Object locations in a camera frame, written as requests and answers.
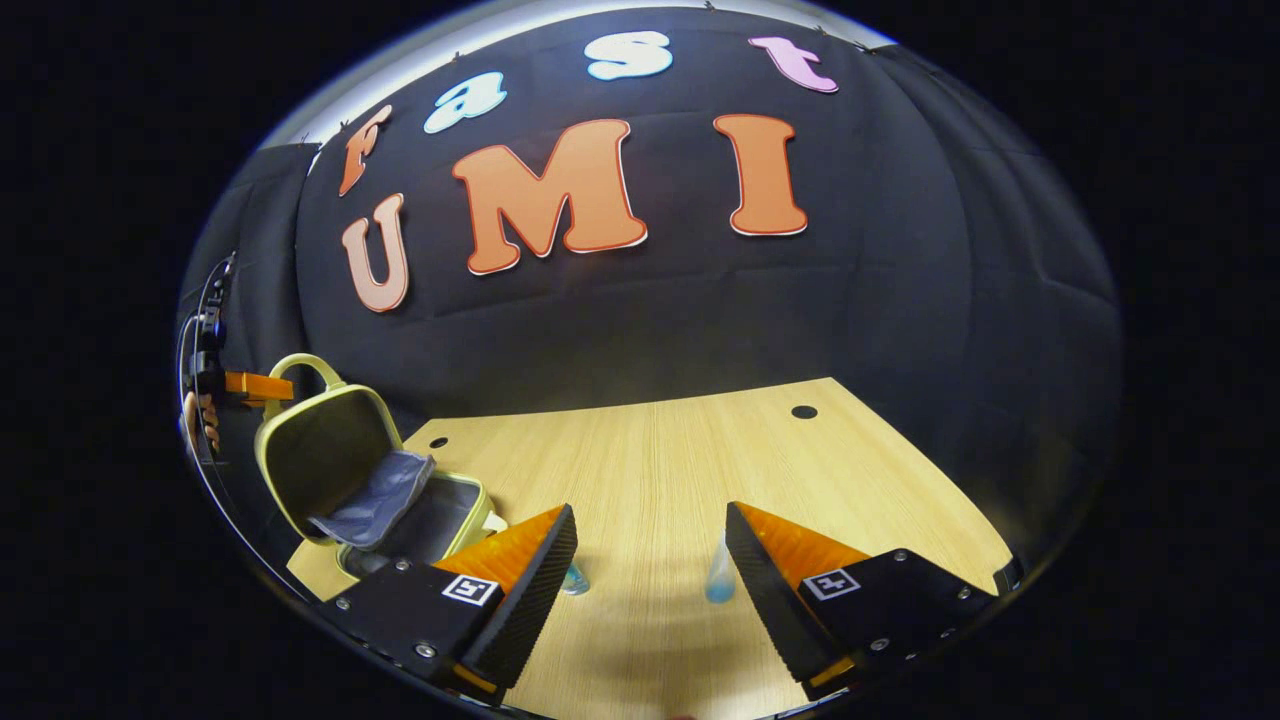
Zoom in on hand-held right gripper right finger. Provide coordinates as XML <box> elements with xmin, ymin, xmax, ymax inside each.
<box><xmin>724</xmin><ymin>501</ymin><xmax>1001</xmax><ymax>701</ymax></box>

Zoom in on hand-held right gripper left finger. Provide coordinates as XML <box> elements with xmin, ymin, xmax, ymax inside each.
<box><xmin>318</xmin><ymin>503</ymin><xmax>579</xmax><ymax>709</ymax></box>

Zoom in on pale yellow suitcase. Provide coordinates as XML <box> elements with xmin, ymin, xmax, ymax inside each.
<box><xmin>253</xmin><ymin>353</ymin><xmax>498</xmax><ymax>581</ymax></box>

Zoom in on white and blue tube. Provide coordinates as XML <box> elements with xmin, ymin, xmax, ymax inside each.
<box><xmin>705</xmin><ymin>533</ymin><xmax>738</xmax><ymax>604</ymax></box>

